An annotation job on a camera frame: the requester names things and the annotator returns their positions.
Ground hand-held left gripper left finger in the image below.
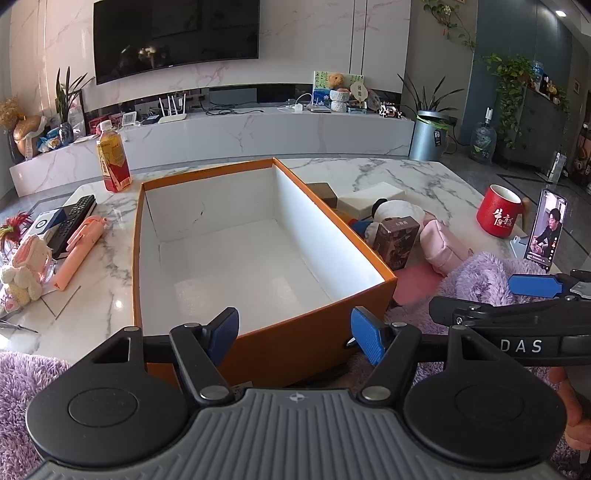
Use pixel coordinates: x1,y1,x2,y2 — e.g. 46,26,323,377
85,307,241,407

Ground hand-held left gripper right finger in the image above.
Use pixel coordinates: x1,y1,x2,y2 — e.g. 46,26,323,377
350,306,502,402

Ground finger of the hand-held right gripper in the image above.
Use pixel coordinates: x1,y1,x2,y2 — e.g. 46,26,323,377
428,294,591,334
508,270,591,301

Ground pink pouch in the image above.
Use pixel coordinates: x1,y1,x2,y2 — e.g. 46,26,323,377
419,219,474,278

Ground brown figure box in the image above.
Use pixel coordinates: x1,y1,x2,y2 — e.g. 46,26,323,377
372,216,421,271

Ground orange cardboard box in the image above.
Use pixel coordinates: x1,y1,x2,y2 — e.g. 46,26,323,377
133,158,398,388

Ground blue and orange plush toy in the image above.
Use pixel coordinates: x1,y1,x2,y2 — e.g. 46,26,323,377
346,217,379,243

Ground panda plush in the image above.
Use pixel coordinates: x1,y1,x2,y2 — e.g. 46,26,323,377
372,198,426,232

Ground person's right hand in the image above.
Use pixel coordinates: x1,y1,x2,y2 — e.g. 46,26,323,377
547,367,591,450

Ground purple fluffy blanket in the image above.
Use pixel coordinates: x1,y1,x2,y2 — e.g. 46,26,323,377
0,251,591,480

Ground smartphone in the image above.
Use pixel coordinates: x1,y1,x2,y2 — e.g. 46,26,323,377
524,187,568,267

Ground pink book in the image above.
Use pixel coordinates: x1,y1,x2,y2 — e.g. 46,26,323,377
392,264,451,308

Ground red mug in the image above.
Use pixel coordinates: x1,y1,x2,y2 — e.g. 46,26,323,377
476,184,532,238

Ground white flat box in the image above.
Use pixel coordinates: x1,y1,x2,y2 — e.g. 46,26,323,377
337,181,407,217

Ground small brown box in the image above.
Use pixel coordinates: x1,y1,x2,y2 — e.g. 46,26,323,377
305,182,340,210

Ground water jug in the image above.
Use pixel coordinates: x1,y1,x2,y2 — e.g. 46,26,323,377
470,107,498,164

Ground dark grey cabinet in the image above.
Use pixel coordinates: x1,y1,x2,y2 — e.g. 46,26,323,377
499,83,568,171

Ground plant in grey pot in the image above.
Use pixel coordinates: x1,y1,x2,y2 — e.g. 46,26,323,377
397,73,465,162

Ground black remote control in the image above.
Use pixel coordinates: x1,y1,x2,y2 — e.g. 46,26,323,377
50,195,97,259

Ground marble tv console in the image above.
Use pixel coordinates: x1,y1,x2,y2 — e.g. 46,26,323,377
9,106,416,197

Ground trailing pothos plant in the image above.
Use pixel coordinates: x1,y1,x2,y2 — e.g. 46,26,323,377
482,53,539,148

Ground thin metal tool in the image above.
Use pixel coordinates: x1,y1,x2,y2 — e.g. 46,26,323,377
0,318,40,334

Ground tea bottle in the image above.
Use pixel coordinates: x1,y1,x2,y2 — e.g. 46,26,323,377
96,120,132,193

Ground white bunny plush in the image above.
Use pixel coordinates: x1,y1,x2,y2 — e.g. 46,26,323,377
0,234,54,305

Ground white and blue box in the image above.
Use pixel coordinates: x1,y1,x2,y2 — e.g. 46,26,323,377
21,208,70,243

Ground white router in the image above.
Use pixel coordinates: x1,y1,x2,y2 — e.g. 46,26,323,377
157,92,188,124

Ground red feather toy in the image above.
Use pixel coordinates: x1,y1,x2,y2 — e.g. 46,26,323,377
0,211,34,252

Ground landscape picture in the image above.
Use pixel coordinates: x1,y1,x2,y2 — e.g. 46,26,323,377
313,71,365,112

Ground hanging vine plant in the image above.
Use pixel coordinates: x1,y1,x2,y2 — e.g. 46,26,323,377
420,0,476,51

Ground tall leafy potted plant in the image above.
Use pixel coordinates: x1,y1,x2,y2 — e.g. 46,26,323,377
54,67,93,139

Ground dried flower bouquet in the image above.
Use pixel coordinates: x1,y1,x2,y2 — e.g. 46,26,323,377
0,96,21,130

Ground black cables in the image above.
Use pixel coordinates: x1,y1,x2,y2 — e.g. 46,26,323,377
203,102,259,116

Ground wall television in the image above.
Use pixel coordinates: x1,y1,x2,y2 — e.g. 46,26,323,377
92,0,262,85

